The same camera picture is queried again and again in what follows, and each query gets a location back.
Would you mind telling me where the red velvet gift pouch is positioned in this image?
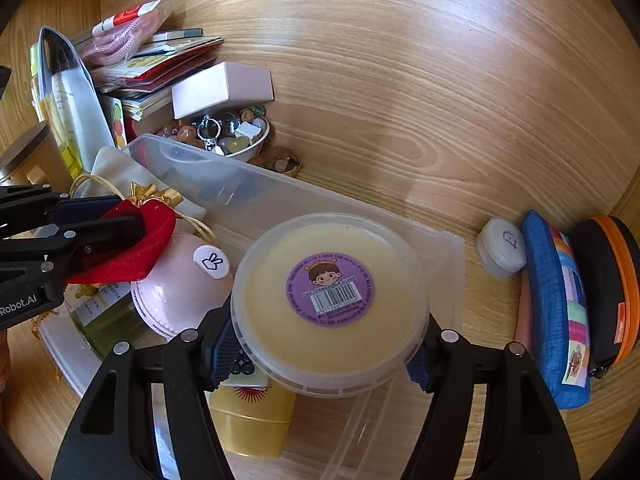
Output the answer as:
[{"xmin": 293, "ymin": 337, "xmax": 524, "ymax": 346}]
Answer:
[{"xmin": 67, "ymin": 173, "xmax": 219, "ymax": 285}]

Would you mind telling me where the white drawstring cloth bag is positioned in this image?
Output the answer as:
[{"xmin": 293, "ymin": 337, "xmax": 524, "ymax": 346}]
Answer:
[{"xmin": 78, "ymin": 146, "xmax": 206, "ymax": 220}]

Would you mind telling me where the pink round case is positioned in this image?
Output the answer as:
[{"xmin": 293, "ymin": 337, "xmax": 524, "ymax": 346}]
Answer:
[{"xmin": 130, "ymin": 233, "xmax": 234, "ymax": 339}]

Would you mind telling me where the yellow lotion bottle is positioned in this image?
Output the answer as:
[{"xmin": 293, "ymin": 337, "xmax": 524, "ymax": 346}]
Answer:
[{"xmin": 208, "ymin": 384, "xmax": 296, "ymax": 460}]

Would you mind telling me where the round cream lidded tub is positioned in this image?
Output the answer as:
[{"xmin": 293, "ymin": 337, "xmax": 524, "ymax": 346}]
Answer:
[{"xmin": 230, "ymin": 214, "xmax": 430, "ymax": 398}]

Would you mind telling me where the small cream dotted box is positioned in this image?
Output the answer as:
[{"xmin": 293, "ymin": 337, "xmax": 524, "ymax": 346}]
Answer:
[{"xmin": 222, "ymin": 350, "xmax": 269, "ymax": 389}]

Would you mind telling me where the brown lidded mug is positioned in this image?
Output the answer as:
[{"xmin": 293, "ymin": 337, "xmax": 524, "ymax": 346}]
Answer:
[{"xmin": 0, "ymin": 122, "xmax": 73, "ymax": 192}]

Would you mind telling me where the dark green small bottle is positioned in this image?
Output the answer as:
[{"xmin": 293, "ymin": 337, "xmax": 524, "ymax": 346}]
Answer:
[{"xmin": 65, "ymin": 282, "xmax": 148, "ymax": 360}]

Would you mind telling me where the clear plastic storage bin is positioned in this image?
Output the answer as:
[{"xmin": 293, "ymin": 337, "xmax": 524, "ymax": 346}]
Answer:
[{"xmin": 41, "ymin": 136, "xmax": 464, "ymax": 479}]

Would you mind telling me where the white paper bag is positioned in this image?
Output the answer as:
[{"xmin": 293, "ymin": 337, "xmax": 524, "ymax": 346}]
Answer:
[{"xmin": 29, "ymin": 26, "xmax": 114, "ymax": 177}]

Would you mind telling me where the blue patchwork pouch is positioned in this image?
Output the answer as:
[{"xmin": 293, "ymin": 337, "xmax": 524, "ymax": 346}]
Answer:
[{"xmin": 522, "ymin": 210, "xmax": 590, "ymax": 411}]

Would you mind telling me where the stack of books and packets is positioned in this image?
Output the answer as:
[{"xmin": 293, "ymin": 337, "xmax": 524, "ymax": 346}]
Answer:
[{"xmin": 73, "ymin": 0, "xmax": 224, "ymax": 120}]

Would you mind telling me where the bowl of beads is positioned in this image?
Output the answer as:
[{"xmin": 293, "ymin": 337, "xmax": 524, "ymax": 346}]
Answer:
[{"xmin": 154, "ymin": 104, "xmax": 270, "ymax": 162}]

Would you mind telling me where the small white round container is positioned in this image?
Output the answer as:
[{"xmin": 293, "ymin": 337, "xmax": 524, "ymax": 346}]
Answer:
[{"xmin": 475, "ymin": 217, "xmax": 526, "ymax": 280}]

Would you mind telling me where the small white pink box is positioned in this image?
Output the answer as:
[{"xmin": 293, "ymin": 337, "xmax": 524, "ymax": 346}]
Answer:
[{"xmin": 171, "ymin": 62, "xmax": 274, "ymax": 119}]

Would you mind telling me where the red white tube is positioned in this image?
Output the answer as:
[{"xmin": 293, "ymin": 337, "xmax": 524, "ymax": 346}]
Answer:
[{"xmin": 91, "ymin": 0, "xmax": 162, "ymax": 37}]

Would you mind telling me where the black orange zip case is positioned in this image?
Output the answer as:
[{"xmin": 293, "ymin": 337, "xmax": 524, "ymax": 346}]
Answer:
[{"xmin": 570, "ymin": 214, "xmax": 639, "ymax": 378}]

